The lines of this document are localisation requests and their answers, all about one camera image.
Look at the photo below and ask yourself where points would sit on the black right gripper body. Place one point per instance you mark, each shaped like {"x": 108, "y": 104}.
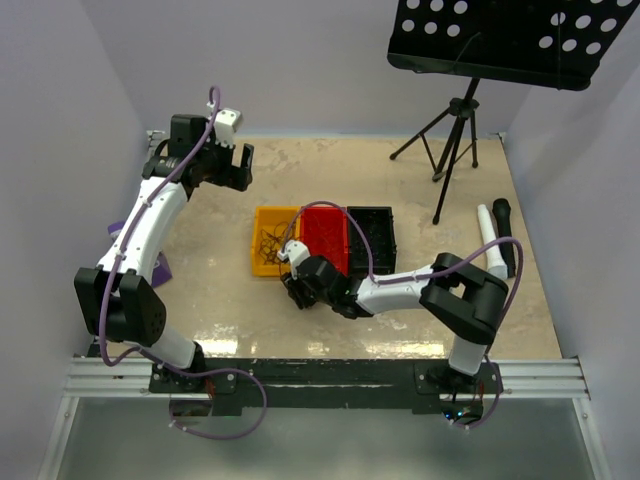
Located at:
{"x": 303, "y": 295}

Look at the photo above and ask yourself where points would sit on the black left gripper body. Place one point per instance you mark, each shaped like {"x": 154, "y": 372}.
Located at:
{"x": 218, "y": 166}

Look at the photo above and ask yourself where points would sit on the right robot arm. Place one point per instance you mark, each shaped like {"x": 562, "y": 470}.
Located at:
{"x": 466, "y": 299}

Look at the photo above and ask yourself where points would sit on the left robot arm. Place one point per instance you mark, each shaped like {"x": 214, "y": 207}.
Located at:
{"x": 116, "y": 297}

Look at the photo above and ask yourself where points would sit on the yellow plastic bin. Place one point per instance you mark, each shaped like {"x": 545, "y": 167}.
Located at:
{"x": 269, "y": 229}

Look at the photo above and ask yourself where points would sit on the red plastic bin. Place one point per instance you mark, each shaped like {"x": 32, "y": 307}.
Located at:
{"x": 324, "y": 231}

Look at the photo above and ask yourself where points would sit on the black plastic bin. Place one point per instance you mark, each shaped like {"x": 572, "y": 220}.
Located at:
{"x": 377, "y": 224}

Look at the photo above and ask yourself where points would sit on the black music stand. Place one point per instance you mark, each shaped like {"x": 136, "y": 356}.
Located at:
{"x": 559, "y": 45}

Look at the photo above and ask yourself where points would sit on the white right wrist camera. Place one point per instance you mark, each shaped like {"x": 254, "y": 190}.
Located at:
{"x": 294, "y": 252}

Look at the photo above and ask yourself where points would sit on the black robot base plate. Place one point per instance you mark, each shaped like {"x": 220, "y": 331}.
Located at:
{"x": 427, "y": 386}

